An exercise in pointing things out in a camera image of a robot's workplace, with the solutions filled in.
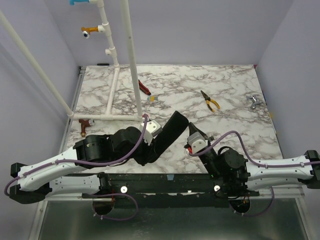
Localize black zip tool case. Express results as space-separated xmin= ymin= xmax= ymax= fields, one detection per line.
xmin=147 ymin=111 xmax=189 ymax=163

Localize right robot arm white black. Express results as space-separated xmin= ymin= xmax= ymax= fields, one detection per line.
xmin=185 ymin=123 xmax=320 ymax=196

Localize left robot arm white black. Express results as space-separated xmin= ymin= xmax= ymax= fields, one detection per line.
xmin=4 ymin=123 xmax=164 ymax=204

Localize red black utility knife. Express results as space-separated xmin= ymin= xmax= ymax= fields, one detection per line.
xmin=138 ymin=80 xmax=151 ymax=96

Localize brown brass valve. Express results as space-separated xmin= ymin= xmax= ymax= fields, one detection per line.
xmin=78 ymin=119 xmax=95 ymax=138

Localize chrome faucet tap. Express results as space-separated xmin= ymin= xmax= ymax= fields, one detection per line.
xmin=246 ymin=95 xmax=263 ymax=110

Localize orange tap on pipe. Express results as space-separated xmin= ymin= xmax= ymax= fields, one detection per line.
xmin=81 ymin=26 xmax=99 ymax=39

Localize blue tap on pipe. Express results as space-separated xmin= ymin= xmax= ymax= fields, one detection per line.
xmin=69 ymin=0 xmax=90 ymax=6

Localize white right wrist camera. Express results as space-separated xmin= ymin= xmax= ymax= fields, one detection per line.
xmin=186 ymin=132 xmax=208 ymax=154

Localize yellow handled pliers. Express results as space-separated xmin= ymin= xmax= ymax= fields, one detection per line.
xmin=200 ymin=90 xmax=221 ymax=113

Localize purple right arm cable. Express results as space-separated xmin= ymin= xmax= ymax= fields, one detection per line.
xmin=187 ymin=130 xmax=320 ymax=218

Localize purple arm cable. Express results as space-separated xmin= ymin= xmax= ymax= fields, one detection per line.
xmin=187 ymin=130 xmax=320 ymax=218
xmin=4 ymin=113 xmax=150 ymax=222

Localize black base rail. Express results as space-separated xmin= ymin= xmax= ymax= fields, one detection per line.
xmin=94 ymin=172 xmax=259 ymax=209

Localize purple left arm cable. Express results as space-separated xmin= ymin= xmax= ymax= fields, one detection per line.
xmin=4 ymin=113 xmax=150 ymax=222

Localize aluminium extrusion frame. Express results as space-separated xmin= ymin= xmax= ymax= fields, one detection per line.
xmin=28 ymin=66 xmax=87 ymax=240

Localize white PVC pipe frame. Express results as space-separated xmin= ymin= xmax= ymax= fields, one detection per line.
xmin=0 ymin=0 xmax=143 ymax=121

